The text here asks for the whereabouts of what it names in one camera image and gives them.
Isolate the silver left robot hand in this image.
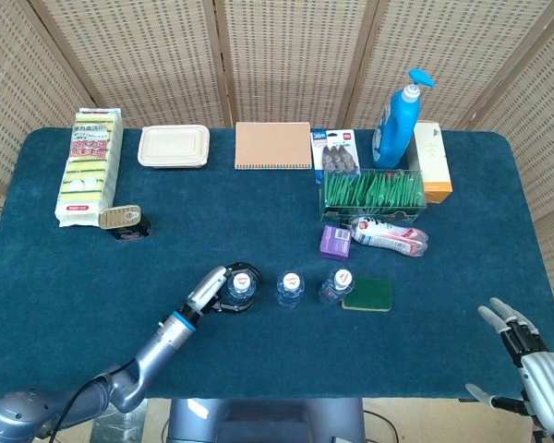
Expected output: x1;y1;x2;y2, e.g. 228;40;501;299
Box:
184;261;263;317

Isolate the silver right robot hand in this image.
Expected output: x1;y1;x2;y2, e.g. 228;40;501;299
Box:
464;297;554;435

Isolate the clear water bottle white cap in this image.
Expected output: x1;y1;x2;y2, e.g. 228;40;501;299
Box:
224;271;259;305
275;271;305;309
317;268;355;306

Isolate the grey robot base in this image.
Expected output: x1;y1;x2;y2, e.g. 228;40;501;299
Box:
165;397;366;443

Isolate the blue table cloth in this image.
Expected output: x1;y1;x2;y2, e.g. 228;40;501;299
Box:
0;126;554;401

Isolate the black luncheon meat can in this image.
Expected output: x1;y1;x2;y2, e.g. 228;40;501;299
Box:
98;204;152;243

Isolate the small purple box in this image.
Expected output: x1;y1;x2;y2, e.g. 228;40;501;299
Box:
319;224;353;261

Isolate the beige lidded food container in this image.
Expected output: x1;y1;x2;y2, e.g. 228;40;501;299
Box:
137;125;211;169

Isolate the kraft spiral notebook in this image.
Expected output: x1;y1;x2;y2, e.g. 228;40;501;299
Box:
233;121;314;172

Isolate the metal table leg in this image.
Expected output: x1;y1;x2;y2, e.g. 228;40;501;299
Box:
91;399;149;443

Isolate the green and yellow scouring sponge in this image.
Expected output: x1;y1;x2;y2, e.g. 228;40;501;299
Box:
341;276;393;313

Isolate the yellow sponge multipack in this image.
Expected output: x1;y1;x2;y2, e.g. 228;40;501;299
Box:
54;107;125;228

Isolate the binder clip blister pack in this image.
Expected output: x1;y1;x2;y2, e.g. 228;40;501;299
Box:
309;129;362;175

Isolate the red and white plastic pouch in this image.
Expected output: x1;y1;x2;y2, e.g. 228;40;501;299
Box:
349;215;429;257

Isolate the clear box of green sachets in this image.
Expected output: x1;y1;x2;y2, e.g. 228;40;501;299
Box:
319;168;428;222

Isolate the blue pump dispenser bottle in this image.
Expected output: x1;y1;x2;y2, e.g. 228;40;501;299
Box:
371;67;437;170

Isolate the woven folding screen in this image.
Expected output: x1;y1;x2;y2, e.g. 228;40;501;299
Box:
0;0;554;365

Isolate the white and orange carton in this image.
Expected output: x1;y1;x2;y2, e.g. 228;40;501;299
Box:
408;120;454;205

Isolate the black floor cable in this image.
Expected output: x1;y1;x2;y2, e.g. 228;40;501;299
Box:
363;408;401;443

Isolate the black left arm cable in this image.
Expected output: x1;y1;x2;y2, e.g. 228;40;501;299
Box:
50;364;126;439

